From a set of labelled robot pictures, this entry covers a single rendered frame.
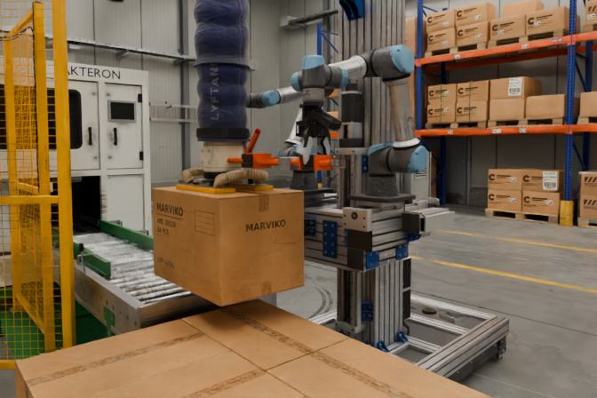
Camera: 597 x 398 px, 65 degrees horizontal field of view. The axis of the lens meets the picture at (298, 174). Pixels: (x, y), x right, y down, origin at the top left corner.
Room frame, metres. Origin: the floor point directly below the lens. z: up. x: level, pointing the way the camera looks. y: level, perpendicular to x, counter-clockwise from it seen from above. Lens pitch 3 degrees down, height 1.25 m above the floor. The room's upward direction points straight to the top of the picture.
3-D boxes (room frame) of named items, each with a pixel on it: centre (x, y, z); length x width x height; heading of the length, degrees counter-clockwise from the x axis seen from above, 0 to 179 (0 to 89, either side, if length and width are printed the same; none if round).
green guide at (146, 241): (3.42, 1.17, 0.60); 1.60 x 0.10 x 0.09; 40
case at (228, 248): (2.02, 0.32, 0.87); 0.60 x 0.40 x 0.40; 40
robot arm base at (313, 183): (2.46, -0.03, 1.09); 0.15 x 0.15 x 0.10
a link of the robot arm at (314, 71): (1.59, -0.05, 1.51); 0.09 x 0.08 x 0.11; 135
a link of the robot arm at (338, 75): (1.67, -0.11, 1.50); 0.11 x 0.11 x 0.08; 45
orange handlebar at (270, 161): (1.95, 0.11, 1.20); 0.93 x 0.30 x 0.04; 40
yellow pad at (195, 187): (1.96, 0.40, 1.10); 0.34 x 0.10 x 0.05; 40
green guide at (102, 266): (3.08, 1.58, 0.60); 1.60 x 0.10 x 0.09; 40
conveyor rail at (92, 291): (2.77, 1.39, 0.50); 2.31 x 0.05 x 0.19; 40
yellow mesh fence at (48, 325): (3.17, 1.85, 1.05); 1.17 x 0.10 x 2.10; 40
